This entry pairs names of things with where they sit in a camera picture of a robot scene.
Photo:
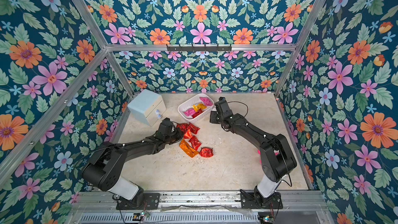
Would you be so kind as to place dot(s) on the black hook rail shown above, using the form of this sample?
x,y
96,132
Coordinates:
x,y
195,48

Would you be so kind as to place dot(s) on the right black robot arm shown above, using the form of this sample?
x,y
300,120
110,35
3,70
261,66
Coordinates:
x,y
277,158

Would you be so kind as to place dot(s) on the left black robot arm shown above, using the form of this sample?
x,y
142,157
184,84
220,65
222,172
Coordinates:
x,y
104,168

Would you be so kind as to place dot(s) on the pink tea bag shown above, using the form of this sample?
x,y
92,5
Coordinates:
x,y
190,112
206,101

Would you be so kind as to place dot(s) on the orange tea bag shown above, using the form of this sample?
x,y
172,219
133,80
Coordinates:
x,y
187,149

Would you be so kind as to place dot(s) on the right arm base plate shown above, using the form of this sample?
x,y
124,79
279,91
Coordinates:
x,y
254,200

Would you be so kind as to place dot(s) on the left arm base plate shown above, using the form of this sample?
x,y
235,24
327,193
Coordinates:
x,y
142,201

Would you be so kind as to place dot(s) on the yellow tea bag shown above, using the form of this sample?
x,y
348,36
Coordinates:
x,y
199,106

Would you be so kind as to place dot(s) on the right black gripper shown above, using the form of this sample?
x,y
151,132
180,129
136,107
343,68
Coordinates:
x,y
218,112

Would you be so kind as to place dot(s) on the white plastic storage box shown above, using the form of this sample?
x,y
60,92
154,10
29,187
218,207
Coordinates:
x,y
189,103

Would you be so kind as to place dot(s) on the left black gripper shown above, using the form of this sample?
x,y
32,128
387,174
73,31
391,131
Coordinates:
x,y
177,131

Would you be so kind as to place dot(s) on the red tea bag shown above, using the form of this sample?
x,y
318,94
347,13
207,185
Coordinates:
x,y
195,143
206,152
194,129
196,114
183,127

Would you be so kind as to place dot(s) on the light blue drawer cabinet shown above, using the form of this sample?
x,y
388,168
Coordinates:
x,y
147,107

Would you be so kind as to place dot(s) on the white ventilation grille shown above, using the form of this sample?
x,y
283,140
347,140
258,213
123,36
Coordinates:
x,y
170,218

